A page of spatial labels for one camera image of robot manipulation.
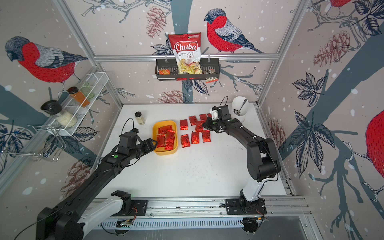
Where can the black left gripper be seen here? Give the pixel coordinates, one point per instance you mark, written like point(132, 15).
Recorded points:
point(150, 145)

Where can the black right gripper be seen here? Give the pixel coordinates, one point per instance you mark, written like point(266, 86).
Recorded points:
point(207, 125)

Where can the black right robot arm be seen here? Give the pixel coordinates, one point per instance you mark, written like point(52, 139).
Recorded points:
point(262, 157)

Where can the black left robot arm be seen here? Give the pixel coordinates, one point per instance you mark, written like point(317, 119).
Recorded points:
point(64, 221)

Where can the black cap spice jar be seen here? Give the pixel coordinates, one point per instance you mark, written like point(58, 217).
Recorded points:
point(140, 118)

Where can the metal spoon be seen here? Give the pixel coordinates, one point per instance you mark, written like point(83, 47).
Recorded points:
point(238, 111)

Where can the white utensil cup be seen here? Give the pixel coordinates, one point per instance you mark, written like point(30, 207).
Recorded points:
point(236, 103)

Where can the green item on shelf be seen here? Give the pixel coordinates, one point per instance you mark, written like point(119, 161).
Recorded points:
point(86, 89)

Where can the Chuba cassava chips bag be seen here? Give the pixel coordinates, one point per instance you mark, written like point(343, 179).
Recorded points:
point(187, 50)

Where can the orange spice bottle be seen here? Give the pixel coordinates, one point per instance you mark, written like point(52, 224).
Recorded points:
point(78, 96)

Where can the black lid rice jar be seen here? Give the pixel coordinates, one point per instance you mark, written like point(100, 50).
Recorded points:
point(62, 116)

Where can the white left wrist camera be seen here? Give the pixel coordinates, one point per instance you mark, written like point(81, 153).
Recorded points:
point(215, 113)

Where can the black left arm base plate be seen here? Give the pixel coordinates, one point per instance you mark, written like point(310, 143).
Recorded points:
point(130, 207)

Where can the black wall basket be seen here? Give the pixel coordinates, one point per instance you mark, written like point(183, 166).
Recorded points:
point(171, 70)

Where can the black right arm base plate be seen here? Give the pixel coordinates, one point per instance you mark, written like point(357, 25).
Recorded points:
point(240, 206)

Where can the white wire wall shelf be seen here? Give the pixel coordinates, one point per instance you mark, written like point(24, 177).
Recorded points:
point(77, 106)

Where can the chrome wire rack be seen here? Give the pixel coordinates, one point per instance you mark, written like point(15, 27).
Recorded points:
point(35, 142)

